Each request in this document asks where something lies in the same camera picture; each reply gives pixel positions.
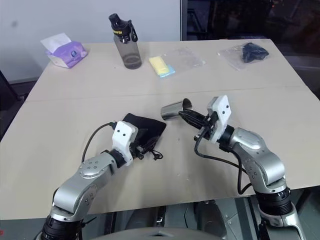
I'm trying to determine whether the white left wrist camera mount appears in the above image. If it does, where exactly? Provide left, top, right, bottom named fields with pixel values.
left=111, top=120, right=139, bottom=167

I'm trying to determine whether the shiny metal cup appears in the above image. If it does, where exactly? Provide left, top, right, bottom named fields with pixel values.
left=160, top=98, right=195, bottom=122

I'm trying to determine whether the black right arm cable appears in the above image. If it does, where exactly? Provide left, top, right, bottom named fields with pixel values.
left=193, top=129, right=254, bottom=195

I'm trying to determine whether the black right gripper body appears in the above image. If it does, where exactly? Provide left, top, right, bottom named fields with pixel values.
left=193, top=111, right=221, bottom=140

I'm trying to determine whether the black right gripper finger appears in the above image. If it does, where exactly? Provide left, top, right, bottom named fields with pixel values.
left=181, top=116, right=205, bottom=130
left=179, top=110, right=206, bottom=120

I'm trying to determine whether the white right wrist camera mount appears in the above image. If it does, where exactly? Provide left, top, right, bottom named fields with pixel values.
left=206, top=94, right=233, bottom=144

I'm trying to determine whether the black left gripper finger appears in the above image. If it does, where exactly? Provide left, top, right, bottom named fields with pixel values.
left=137, top=128, right=157, bottom=144
left=141, top=142, right=161, bottom=155

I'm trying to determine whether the crumpled black fabric item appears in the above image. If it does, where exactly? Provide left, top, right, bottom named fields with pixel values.
left=240, top=42, right=271, bottom=64

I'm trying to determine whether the dark chair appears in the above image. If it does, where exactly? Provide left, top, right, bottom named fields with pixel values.
left=0, top=69, right=31, bottom=112

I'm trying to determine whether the smoky grey sports water bottle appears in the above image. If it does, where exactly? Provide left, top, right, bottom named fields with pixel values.
left=108, top=13, right=144, bottom=70

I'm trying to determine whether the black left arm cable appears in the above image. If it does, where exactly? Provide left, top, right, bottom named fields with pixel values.
left=81, top=121, right=119, bottom=164

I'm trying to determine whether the purple tissue pack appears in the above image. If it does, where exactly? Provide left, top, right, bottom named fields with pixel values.
left=40, top=32, right=90, bottom=69

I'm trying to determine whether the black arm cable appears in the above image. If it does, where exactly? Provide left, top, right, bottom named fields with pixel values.
left=81, top=121, right=119, bottom=164
left=193, top=129, right=254, bottom=195

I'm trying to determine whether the yellow sponge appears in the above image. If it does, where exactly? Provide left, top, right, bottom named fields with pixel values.
left=148, top=56, right=169, bottom=76

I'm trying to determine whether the black drawstring pouch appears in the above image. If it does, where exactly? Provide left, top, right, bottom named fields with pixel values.
left=123, top=112, right=167, bottom=161

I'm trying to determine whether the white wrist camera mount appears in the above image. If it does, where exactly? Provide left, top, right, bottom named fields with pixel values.
left=111, top=120, right=139, bottom=167
left=206, top=94, right=233, bottom=144

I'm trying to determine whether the empty clear plastic bag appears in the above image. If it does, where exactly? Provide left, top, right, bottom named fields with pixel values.
left=161, top=47, right=207, bottom=70

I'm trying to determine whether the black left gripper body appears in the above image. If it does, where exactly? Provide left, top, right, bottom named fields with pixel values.
left=129, top=127, right=146, bottom=161

